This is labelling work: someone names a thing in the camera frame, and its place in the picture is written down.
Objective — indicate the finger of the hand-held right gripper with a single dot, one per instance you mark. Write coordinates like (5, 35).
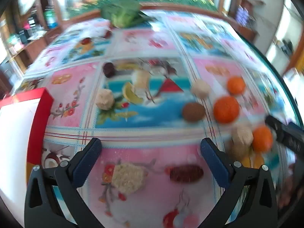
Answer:
(286, 133)

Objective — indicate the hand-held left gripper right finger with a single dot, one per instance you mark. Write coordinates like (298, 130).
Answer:
(213, 162)

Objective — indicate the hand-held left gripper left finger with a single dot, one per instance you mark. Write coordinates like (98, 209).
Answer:
(86, 161)

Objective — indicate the orange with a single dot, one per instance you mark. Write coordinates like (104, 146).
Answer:
(226, 109)
(236, 84)
(262, 139)

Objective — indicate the brown kiwi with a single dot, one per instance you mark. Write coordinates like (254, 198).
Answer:
(193, 112)

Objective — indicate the beige lumpy fruit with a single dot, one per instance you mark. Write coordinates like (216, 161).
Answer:
(241, 137)
(105, 99)
(200, 88)

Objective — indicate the red box with white inside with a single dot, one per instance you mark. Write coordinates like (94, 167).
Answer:
(14, 133)

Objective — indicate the dark red round fruit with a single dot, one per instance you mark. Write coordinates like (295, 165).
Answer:
(109, 69)

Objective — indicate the small dark red fruit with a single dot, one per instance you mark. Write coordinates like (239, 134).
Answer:
(86, 40)
(108, 33)

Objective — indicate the printed tablecloth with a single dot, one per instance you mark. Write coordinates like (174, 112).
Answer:
(152, 49)

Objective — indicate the green water bottle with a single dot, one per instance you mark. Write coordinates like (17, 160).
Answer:
(49, 17)

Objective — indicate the green broccoli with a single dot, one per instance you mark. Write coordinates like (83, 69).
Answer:
(123, 13)

